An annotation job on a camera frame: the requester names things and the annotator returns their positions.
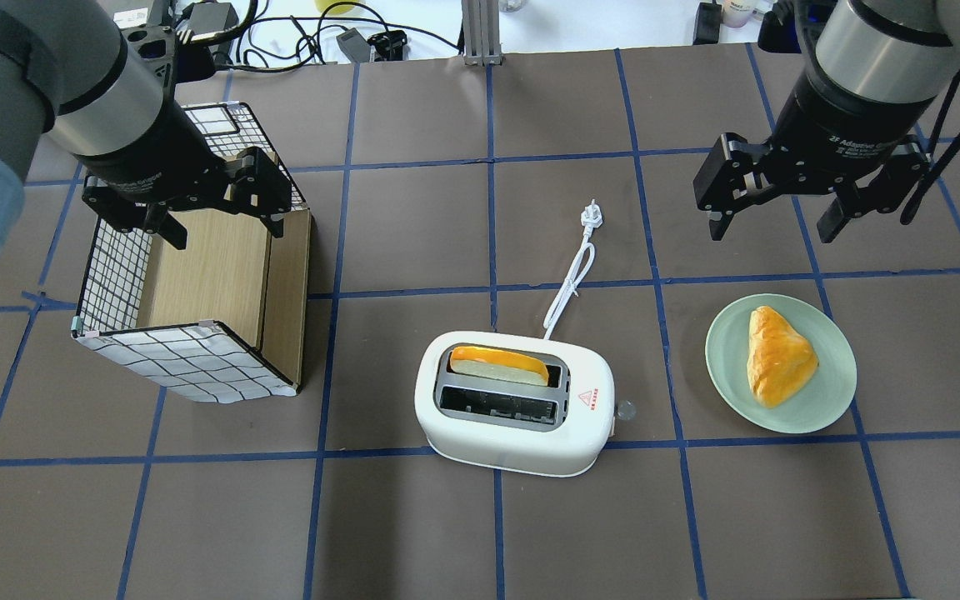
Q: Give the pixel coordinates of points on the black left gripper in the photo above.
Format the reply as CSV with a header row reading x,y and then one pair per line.
x,y
149,152

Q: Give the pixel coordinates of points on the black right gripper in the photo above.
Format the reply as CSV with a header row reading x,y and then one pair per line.
x,y
832,121

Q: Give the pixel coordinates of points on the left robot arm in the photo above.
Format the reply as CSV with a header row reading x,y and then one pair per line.
x,y
67,70

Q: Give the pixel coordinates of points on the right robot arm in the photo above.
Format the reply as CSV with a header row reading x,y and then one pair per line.
x,y
871,69

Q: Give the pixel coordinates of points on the yellow bread slice in toaster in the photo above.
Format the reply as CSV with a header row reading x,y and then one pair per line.
x,y
498,364

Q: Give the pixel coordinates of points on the white two-slot toaster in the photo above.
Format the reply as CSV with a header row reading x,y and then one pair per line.
x,y
558,430

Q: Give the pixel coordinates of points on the grid-patterned wooden storage box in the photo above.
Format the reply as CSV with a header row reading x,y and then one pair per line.
x,y
219,321

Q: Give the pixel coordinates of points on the black box at top right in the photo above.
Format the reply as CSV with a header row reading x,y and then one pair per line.
x,y
708,23

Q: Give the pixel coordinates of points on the golden triangular bread roll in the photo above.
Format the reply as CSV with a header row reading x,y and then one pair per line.
x,y
780,361

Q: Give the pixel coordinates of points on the black power adapter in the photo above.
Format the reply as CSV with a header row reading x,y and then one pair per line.
x,y
355,47

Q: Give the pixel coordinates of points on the light green plate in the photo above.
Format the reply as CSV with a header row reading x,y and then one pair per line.
x,y
819,404

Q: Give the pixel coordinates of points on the aluminium frame post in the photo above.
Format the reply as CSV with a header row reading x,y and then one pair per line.
x,y
481,36

